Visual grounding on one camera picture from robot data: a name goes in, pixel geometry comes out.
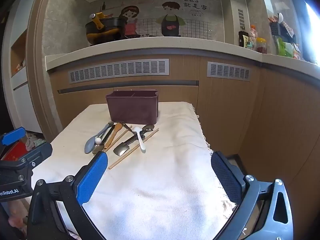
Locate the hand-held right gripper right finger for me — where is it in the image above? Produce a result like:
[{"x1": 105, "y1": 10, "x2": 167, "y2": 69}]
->
[{"x1": 211, "y1": 151, "x2": 294, "y2": 240}]

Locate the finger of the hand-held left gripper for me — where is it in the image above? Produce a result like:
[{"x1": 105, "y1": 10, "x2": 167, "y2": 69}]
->
[
  {"x1": 20, "y1": 142, "x2": 53, "y2": 167},
  {"x1": 0, "y1": 127, "x2": 27, "y2": 146}
]

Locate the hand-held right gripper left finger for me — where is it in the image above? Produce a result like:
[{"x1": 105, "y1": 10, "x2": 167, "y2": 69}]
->
[{"x1": 27, "y1": 151, "x2": 109, "y2": 240}]

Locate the black spoon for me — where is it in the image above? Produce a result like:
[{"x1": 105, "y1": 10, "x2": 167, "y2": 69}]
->
[{"x1": 92, "y1": 124, "x2": 116, "y2": 155}]

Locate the wooden chopstick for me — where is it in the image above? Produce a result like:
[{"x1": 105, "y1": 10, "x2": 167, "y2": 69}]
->
[
  {"x1": 109, "y1": 129, "x2": 160, "y2": 169},
  {"x1": 104, "y1": 126, "x2": 133, "y2": 152}
]

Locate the grey silicone spoon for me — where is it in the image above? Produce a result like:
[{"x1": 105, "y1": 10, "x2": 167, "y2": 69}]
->
[{"x1": 84, "y1": 122, "x2": 113, "y2": 154}]

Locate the metal shovel-shaped spoon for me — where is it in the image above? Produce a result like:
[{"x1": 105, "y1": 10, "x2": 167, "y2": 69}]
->
[{"x1": 113, "y1": 130, "x2": 144, "y2": 157}]

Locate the wooden spoon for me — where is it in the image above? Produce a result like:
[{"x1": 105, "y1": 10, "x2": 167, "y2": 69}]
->
[{"x1": 104, "y1": 122, "x2": 125, "y2": 149}]

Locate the brown plastic utensil holder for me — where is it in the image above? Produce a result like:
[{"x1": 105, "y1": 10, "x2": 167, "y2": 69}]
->
[{"x1": 105, "y1": 89, "x2": 160, "y2": 125}]

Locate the person's left hand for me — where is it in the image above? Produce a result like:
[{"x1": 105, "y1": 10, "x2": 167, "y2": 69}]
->
[{"x1": 7, "y1": 201, "x2": 28, "y2": 233}]

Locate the patterned cloth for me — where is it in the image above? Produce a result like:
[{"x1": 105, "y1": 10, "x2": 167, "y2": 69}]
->
[{"x1": 25, "y1": 131, "x2": 47, "y2": 152}]

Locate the red box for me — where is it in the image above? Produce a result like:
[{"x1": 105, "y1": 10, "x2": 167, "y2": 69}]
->
[{"x1": 0, "y1": 141, "x2": 28, "y2": 162}]

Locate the white shelf unit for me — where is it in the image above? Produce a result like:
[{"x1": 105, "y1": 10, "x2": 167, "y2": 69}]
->
[{"x1": 7, "y1": 5, "x2": 43, "y2": 134}]

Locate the cream woven table cloth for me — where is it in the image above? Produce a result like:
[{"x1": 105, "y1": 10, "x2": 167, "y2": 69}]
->
[{"x1": 31, "y1": 102, "x2": 237, "y2": 240}]

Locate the short grey vent grille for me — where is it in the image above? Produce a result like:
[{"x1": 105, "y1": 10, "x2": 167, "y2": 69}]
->
[{"x1": 207, "y1": 62, "x2": 250, "y2": 82}]

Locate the long grey vent grille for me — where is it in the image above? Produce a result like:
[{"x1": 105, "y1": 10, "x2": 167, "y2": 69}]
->
[{"x1": 68, "y1": 59, "x2": 170, "y2": 84}]

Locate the black cooking pot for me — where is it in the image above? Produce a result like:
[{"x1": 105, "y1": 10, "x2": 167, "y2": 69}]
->
[{"x1": 85, "y1": 17, "x2": 125, "y2": 46}]

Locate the red chili jar yellow lid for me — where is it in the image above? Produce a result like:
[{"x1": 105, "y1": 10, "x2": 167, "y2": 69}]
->
[{"x1": 255, "y1": 38, "x2": 267, "y2": 54}]

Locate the dark sauce bottle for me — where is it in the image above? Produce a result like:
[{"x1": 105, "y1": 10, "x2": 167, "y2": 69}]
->
[{"x1": 239, "y1": 31, "x2": 249, "y2": 47}]

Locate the beige stone countertop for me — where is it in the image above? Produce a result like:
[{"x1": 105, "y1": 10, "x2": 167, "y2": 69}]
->
[{"x1": 45, "y1": 36, "x2": 320, "y2": 74}]

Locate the clear bottle orange cap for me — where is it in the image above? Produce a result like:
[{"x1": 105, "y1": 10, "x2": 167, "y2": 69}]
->
[{"x1": 249, "y1": 25, "x2": 258, "y2": 44}]

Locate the black gas stove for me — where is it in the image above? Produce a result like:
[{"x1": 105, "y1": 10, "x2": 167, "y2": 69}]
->
[{"x1": 117, "y1": 34, "x2": 150, "y2": 40}]

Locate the black hanging bag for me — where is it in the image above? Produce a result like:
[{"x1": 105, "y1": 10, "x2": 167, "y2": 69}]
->
[{"x1": 280, "y1": 24, "x2": 297, "y2": 44}]

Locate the window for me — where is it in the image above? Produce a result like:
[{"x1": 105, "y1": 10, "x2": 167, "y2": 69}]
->
[{"x1": 304, "y1": 0, "x2": 320, "y2": 63}]

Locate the yellow-handled pan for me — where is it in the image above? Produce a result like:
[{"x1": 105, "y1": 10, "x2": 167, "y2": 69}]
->
[{"x1": 90, "y1": 12, "x2": 110, "y2": 30}]

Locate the black wall utensil rack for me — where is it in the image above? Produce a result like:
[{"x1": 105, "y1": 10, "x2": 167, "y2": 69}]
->
[{"x1": 269, "y1": 21, "x2": 280, "y2": 36}]

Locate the cartoon couple wall sticker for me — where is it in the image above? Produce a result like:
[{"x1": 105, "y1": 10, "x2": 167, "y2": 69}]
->
[{"x1": 101, "y1": 0, "x2": 224, "y2": 40}]

